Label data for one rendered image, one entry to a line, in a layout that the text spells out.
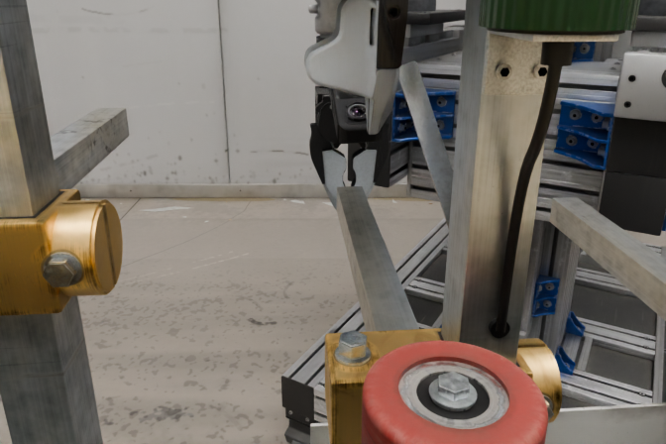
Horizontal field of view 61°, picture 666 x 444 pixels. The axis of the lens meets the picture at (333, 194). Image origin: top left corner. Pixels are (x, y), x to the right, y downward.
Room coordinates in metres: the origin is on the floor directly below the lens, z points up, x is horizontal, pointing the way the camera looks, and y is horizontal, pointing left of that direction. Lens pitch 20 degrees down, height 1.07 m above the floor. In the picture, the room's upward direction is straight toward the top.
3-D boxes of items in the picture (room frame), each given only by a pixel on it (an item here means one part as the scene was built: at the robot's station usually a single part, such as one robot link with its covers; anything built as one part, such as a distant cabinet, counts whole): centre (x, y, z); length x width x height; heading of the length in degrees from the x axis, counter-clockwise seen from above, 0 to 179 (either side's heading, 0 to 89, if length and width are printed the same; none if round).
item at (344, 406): (0.28, -0.06, 0.85); 0.13 x 0.06 x 0.05; 95
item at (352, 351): (0.28, -0.01, 0.88); 0.02 x 0.02 x 0.01
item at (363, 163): (0.65, -0.03, 0.86); 0.06 x 0.03 x 0.09; 5
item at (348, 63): (0.37, -0.01, 1.03); 0.06 x 0.03 x 0.09; 95
